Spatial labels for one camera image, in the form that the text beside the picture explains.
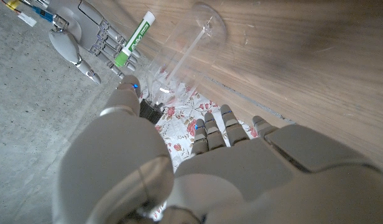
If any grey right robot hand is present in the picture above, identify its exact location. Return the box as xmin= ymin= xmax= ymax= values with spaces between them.
xmin=39 ymin=0 xmax=141 ymax=85

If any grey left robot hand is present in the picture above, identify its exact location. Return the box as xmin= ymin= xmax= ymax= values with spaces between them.
xmin=51 ymin=74 xmax=383 ymax=224

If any clear plastic spray bottle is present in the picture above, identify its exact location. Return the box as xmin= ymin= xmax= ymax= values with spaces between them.
xmin=144 ymin=2 xmax=228 ymax=106

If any green white marker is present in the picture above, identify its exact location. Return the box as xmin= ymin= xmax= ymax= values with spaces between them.
xmin=114 ymin=11 xmax=156 ymax=68

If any grey tape table outline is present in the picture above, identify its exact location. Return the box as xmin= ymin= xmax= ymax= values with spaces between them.
xmin=206 ymin=77 xmax=297 ymax=124

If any floral backdrop cloth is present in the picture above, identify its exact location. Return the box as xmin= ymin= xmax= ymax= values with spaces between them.
xmin=138 ymin=71 xmax=261 ymax=220

